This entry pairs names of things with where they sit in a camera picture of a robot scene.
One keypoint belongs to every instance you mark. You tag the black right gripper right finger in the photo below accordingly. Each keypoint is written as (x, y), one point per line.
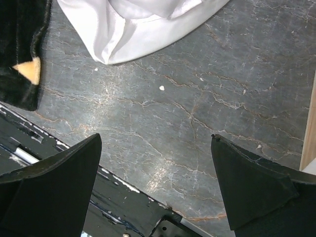
(263, 198)

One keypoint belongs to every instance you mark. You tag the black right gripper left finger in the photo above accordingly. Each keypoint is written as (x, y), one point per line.
(50, 198)

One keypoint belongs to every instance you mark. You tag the white shirt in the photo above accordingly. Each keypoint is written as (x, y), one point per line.
(310, 169)
(117, 31)

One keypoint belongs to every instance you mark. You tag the white hanging shirt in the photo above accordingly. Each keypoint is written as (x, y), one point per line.
(310, 169)

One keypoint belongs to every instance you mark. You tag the wooden clothes rack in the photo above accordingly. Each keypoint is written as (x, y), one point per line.
(309, 144)

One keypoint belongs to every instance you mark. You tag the black floral plush blanket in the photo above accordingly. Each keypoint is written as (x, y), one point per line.
(23, 24)

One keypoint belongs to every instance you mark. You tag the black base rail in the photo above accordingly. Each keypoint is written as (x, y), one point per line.
(116, 208)

